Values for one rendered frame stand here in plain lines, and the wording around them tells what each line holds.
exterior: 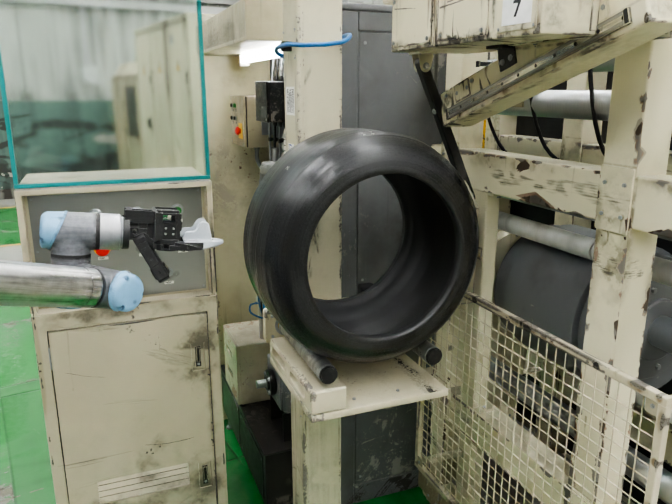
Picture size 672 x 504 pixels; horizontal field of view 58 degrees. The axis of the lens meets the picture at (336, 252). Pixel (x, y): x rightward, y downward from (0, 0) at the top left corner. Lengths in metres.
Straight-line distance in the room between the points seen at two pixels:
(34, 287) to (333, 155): 0.64
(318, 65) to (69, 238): 0.78
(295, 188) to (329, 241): 0.46
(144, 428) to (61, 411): 0.26
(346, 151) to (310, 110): 0.36
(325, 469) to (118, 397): 0.70
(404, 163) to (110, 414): 1.27
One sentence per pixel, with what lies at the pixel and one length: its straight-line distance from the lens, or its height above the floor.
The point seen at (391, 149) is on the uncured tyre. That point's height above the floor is 1.41.
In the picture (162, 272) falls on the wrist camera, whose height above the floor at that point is 1.16.
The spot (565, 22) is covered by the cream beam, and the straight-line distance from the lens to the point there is 1.28.
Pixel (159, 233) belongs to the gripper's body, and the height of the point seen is 1.25.
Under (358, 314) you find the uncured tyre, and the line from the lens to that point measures 1.71.
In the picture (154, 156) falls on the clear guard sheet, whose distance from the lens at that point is 1.94.
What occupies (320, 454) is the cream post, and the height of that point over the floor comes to 0.44.
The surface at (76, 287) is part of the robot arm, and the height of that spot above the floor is 1.20.
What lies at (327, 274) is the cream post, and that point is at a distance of 1.77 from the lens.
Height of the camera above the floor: 1.54
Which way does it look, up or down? 15 degrees down
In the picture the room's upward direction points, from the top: straight up
